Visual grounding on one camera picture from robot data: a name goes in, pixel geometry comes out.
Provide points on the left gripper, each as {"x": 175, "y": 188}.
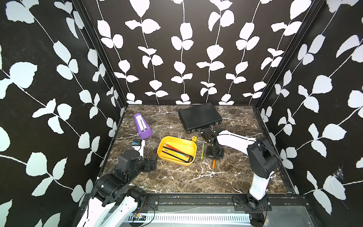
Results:
{"x": 149, "y": 166}

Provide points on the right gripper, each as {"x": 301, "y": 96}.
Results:
{"x": 208, "y": 150}

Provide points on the yellow-sleeved hex key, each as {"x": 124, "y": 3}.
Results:
{"x": 177, "y": 154}

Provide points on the large black hex key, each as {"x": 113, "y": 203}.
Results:
{"x": 175, "y": 156}

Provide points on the red-sleeved hex key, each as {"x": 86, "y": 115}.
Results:
{"x": 175, "y": 150}

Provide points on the green-sleeved hex key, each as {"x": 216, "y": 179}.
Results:
{"x": 202, "y": 152}

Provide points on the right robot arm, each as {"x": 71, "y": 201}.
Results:
{"x": 263, "y": 160}

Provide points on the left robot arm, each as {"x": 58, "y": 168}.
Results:
{"x": 111, "y": 200}

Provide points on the yellow plastic storage tray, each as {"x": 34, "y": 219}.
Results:
{"x": 186, "y": 146}

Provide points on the purple metronome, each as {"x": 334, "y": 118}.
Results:
{"x": 142, "y": 128}

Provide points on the black metal case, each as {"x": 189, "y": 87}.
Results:
{"x": 197, "y": 118}

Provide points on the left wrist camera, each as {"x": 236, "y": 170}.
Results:
{"x": 138, "y": 145}

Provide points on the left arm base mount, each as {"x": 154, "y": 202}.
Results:
{"x": 150, "y": 203}

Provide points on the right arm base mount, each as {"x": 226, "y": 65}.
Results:
{"x": 249, "y": 204}

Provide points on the white slotted cable duct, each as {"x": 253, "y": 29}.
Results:
{"x": 190, "y": 218}

